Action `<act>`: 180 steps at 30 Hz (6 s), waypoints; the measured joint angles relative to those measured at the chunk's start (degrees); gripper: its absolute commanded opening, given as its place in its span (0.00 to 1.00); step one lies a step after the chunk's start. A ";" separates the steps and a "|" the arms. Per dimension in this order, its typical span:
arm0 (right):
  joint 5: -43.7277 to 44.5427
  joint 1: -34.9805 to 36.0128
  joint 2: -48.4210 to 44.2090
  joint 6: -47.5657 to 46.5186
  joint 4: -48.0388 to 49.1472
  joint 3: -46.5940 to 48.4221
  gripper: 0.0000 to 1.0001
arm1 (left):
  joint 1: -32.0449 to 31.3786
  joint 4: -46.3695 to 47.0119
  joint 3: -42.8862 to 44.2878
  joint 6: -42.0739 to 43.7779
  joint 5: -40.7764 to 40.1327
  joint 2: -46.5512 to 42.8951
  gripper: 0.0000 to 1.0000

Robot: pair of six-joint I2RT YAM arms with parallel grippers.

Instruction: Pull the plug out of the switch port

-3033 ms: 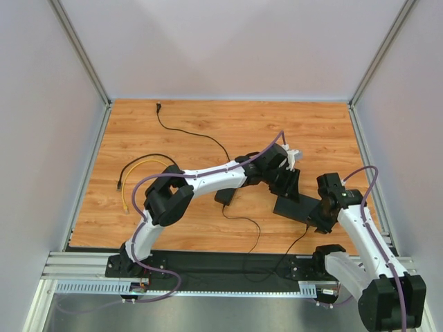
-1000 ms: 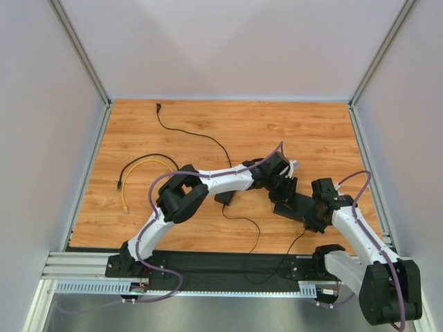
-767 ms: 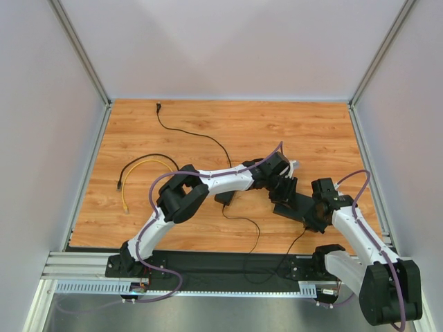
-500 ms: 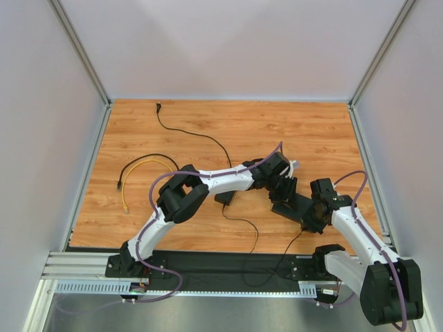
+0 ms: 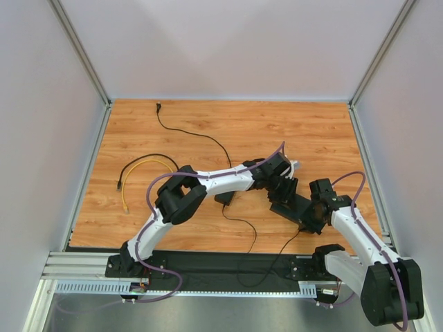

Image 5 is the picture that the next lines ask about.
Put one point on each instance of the black power adapter brick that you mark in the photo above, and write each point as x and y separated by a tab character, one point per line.
224	198

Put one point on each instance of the aluminium frame post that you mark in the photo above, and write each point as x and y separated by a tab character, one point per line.
69	29
393	31

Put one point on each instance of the grey slotted cable duct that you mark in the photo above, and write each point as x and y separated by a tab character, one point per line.
288	288

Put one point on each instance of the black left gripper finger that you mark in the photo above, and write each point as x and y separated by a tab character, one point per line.
290	187
277	191

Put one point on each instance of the left aluminium frame post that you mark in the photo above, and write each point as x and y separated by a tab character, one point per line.
69	29

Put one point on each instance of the black base mat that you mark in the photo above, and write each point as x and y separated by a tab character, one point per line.
245	269

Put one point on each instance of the aluminium frame rail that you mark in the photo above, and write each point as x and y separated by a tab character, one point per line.
81	265

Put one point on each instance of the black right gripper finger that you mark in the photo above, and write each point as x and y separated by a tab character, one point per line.
313	216
314	228

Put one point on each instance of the black network switch box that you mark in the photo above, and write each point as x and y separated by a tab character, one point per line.
298	210

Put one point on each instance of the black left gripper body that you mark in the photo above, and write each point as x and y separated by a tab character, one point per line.
283	189

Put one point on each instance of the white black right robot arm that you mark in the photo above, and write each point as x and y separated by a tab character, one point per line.
389	286

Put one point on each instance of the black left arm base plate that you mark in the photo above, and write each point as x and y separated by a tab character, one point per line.
116	269

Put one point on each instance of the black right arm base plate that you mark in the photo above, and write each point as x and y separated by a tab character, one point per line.
305	268

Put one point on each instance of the right aluminium frame post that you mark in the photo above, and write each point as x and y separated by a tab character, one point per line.
393	31

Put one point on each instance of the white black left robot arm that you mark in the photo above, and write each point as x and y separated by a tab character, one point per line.
185	190

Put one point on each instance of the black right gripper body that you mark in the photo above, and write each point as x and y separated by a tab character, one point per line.
288	208

